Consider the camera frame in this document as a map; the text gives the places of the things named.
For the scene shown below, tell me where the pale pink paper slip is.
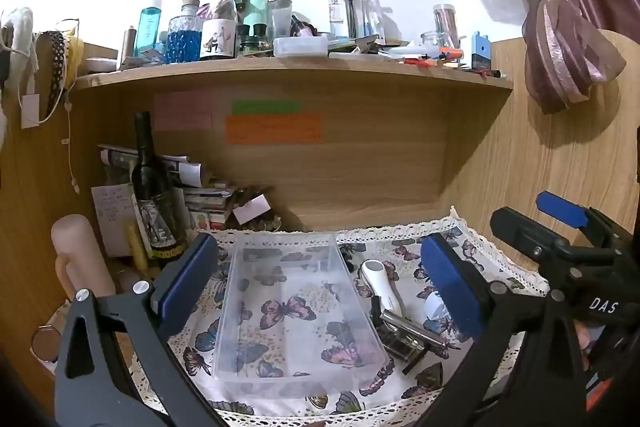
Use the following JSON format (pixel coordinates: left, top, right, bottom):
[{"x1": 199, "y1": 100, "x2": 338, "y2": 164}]
[{"x1": 232, "y1": 196, "x2": 271, "y2": 226}]

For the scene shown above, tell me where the pink curtain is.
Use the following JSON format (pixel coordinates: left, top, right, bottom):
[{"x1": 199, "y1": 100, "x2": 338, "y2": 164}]
[{"x1": 429, "y1": 0, "x2": 640, "y2": 115}]

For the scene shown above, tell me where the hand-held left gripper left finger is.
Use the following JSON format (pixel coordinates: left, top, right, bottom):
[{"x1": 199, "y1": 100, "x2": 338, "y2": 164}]
[{"x1": 54, "y1": 233, "x2": 226, "y2": 427}]

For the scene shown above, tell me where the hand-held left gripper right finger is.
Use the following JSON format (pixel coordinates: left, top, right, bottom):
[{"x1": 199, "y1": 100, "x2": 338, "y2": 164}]
[{"x1": 420, "y1": 232, "x2": 588, "y2": 427}]

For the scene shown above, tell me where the butterfly print lace cloth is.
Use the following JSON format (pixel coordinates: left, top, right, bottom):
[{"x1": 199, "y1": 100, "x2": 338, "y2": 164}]
[{"x1": 130, "y1": 207, "x2": 551, "y2": 427}]

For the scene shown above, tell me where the stack of papers and booklets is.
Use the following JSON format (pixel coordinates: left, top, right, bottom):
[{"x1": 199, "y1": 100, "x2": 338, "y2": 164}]
[{"x1": 97, "y1": 143, "x2": 237, "y2": 232}]

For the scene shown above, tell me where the small clear plastic box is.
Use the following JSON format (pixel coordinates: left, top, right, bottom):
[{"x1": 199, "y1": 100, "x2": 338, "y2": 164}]
[{"x1": 272, "y1": 37, "x2": 329, "y2": 58}]

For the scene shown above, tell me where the dark patterned headband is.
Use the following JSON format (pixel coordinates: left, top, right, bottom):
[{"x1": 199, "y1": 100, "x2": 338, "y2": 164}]
[{"x1": 46, "y1": 30, "x2": 69, "y2": 118}]

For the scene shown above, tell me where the green sticky note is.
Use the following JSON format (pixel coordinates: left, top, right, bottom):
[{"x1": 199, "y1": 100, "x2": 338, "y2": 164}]
[{"x1": 231, "y1": 101, "x2": 302, "y2": 115}]

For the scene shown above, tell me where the cream lip balm tube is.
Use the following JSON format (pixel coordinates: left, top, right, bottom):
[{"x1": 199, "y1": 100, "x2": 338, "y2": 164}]
[{"x1": 126, "y1": 224, "x2": 150, "y2": 273}]

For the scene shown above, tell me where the toothbrush package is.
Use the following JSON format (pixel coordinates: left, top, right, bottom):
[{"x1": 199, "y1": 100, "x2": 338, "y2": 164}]
[{"x1": 327, "y1": 0, "x2": 387, "y2": 46}]

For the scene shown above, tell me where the teal liquid bottle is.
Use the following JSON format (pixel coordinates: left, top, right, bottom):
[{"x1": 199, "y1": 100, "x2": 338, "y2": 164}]
[{"x1": 137, "y1": 0, "x2": 164, "y2": 58}]

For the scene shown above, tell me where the white charger plug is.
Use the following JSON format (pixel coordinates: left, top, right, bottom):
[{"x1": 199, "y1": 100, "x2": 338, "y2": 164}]
[{"x1": 21, "y1": 94, "x2": 40, "y2": 128}]

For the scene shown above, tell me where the blue glass bottle with cork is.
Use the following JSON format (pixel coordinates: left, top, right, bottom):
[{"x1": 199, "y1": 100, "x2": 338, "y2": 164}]
[{"x1": 167, "y1": 0, "x2": 204, "y2": 63}]

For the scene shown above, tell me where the small round mirror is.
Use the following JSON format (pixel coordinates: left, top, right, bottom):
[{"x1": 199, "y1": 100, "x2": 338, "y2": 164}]
[{"x1": 31, "y1": 326, "x2": 62, "y2": 362}]

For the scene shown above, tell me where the pink sticky note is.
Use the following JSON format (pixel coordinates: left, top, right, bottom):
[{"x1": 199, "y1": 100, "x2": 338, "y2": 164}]
[{"x1": 153, "y1": 91, "x2": 214, "y2": 131}]

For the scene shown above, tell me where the wooden shelf board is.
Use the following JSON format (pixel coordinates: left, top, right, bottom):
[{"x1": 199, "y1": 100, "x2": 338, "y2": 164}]
[{"x1": 74, "y1": 56, "x2": 515, "y2": 91}]

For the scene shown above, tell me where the clear plastic bin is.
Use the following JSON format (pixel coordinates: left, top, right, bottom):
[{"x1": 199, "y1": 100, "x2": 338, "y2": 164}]
[{"x1": 212, "y1": 232, "x2": 396, "y2": 380}]

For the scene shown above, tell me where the blue plastic block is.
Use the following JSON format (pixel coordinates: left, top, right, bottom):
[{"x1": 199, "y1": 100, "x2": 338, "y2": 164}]
[{"x1": 470, "y1": 31, "x2": 492, "y2": 70}]

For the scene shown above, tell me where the pale pink tumbler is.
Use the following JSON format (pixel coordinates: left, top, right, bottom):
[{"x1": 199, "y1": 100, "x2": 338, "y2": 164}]
[{"x1": 51, "y1": 214, "x2": 119, "y2": 304}]

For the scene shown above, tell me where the silver glass jar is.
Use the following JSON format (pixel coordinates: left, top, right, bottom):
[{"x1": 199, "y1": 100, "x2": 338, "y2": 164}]
[{"x1": 432, "y1": 4, "x2": 459, "y2": 51}]

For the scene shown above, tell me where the orange sticky note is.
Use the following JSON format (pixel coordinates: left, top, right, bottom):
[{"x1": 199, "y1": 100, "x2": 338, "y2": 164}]
[{"x1": 225, "y1": 113, "x2": 324, "y2": 144}]

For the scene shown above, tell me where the brown tube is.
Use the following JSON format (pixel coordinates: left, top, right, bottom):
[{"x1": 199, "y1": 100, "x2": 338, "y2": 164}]
[{"x1": 122, "y1": 27, "x2": 137, "y2": 70}]

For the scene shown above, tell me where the clear bottle with silver cap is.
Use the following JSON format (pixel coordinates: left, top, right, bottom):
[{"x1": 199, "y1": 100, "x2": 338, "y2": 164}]
[{"x1": 267, "y1": 0, "x2": 294, "y2": 42}]

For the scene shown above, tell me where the white fluffy headband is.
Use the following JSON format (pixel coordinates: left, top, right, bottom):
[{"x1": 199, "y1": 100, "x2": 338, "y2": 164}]
[{"x1": 0, "y1": 7, "x2": 37, "y2": 75}]

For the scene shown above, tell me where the green pump bottle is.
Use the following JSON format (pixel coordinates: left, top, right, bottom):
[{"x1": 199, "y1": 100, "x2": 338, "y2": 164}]
[{"x1": 244, "y1": 0, "x2": 271, "y2": 28}]

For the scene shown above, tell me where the dark wine bottle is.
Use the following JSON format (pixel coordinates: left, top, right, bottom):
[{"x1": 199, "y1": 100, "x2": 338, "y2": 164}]
[{"x1": 131, "y1": 111, "x2": 189, "y2": 264}]

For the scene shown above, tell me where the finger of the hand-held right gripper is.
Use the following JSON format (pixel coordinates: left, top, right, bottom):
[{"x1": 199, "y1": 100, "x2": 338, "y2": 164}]
[
  {"x1": 535, "y1": 191, "x2": 631, "y2": 253},
  {"x1": 490, "y1": 206, "x2": 576, "y2": 265}
]

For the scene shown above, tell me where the white handheld lint remover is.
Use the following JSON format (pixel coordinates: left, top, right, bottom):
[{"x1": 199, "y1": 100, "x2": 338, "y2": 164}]
[{"x1": 360, "y1": 259, "x2": 406, "y2": 317}]

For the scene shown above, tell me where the tall clear labelled bottle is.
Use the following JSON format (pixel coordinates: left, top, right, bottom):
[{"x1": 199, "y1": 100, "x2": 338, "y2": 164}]
[{"x1": 200, "y1": 0, "x2": 239, "y2": 60}]

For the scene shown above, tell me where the black gold cylindrical tube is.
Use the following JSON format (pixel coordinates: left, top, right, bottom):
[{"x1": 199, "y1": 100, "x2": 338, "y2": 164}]
[{"x1": 379, "y1": 311, "x2": 448, "y2": 350}]

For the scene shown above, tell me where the white handwritten note sheet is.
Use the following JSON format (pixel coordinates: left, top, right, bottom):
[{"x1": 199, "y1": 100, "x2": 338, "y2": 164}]
[{"x1": 91, "y1": 184, "x2": 137, "y2": 258}]

